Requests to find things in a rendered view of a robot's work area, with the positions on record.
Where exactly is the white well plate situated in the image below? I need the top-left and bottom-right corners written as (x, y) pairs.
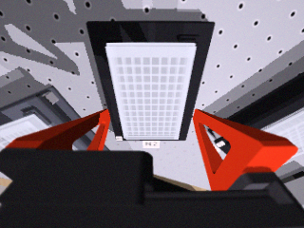
top-left (260, 107), bottom-right (304, 158)
top-left (0, 114), bottom-right (52, 147)
top-left (105, 43), bottom-right (196, 140)

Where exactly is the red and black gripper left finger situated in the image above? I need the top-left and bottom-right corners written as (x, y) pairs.
top-left (5, 109), bottom-right (110, 150)

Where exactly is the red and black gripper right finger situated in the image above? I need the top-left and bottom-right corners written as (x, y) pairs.
top-left (193, 109), bottom-right (298, 191)

